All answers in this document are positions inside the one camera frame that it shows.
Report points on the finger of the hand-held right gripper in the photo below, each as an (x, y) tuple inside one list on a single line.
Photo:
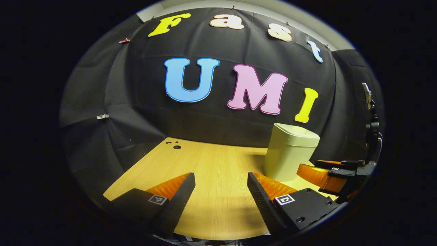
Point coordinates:
[(341, 163), (321, 177)]

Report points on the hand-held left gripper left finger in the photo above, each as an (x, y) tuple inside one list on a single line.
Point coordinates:
[(175, 208)]

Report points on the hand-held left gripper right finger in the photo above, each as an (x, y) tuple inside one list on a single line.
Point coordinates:
[(264, 208)]

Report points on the green desktop garbage bin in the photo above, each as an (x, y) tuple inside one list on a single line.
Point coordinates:
[(290, 153)]

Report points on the wooden desktop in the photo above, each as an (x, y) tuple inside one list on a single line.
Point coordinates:
[(218, 177)]

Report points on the black backdrop cloth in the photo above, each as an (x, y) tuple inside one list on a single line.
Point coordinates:
[(211, 126)]

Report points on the silver metal clip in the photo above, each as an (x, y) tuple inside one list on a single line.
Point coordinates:
[(102, 116)]

